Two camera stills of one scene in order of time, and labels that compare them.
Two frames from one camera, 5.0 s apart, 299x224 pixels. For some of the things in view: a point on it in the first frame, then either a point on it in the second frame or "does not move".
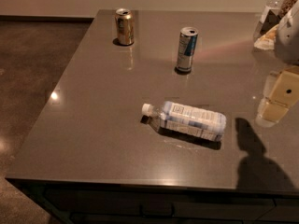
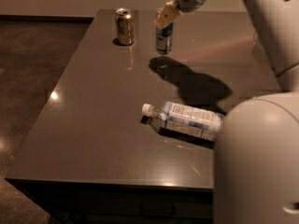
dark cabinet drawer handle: [157, 211] does not move
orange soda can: [125, 26] does not move
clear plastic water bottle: [186, 119] does not move
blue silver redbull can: [187, 42] → [163, 39]
